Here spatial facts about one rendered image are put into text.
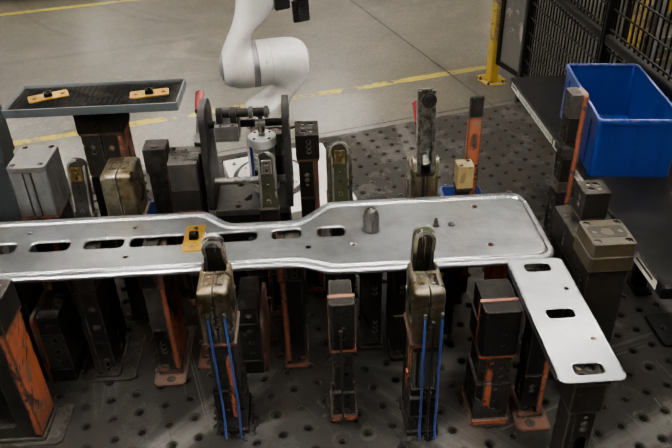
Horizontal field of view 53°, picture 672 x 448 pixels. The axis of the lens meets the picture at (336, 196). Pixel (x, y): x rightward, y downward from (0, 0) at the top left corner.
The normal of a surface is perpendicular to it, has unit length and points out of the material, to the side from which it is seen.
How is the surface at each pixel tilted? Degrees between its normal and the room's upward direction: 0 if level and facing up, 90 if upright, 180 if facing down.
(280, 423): 0
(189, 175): 90
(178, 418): 0
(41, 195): 90
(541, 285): 0
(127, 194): 90
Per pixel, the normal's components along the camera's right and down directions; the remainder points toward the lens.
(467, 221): -0.03, -0.85
